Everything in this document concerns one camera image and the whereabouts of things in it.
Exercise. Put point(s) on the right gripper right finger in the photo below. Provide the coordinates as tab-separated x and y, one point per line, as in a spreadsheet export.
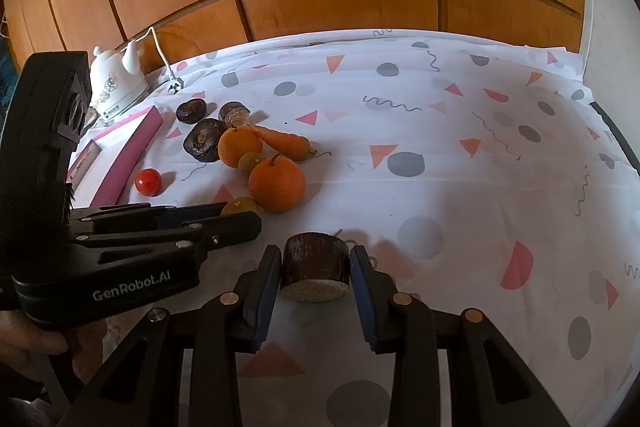
373	292

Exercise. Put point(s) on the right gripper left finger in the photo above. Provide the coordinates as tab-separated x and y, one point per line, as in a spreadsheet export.
258	290

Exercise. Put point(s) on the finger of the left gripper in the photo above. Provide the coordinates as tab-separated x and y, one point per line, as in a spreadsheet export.
147	211
211	233

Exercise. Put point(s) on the red cherry tomato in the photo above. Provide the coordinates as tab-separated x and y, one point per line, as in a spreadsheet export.
148	182

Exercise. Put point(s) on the dark cut fruit chunk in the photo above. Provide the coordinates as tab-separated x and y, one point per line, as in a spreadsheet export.
315	268

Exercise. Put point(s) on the small yellow-green fruit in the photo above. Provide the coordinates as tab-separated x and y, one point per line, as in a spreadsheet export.
248	162
239	205

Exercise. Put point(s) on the large orange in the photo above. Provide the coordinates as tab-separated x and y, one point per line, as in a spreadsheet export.
277	184

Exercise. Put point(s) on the large dark wrinkled fruit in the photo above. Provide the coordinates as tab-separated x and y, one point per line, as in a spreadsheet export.
202	141

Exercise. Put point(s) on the orange carrot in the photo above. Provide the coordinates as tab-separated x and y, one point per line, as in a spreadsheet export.
291	145

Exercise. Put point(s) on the dark round mangosteen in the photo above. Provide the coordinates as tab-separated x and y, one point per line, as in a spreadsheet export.
191	111

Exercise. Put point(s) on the person's left hand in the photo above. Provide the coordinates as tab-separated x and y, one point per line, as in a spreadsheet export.
19	338

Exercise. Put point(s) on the pink-edged white tray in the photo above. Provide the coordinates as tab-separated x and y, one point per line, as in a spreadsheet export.
102	166

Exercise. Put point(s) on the white ceramic electric kettle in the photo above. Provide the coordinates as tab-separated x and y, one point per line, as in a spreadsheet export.
117	80

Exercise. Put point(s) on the patterned white tablecloth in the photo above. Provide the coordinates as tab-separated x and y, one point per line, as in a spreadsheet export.
475	173

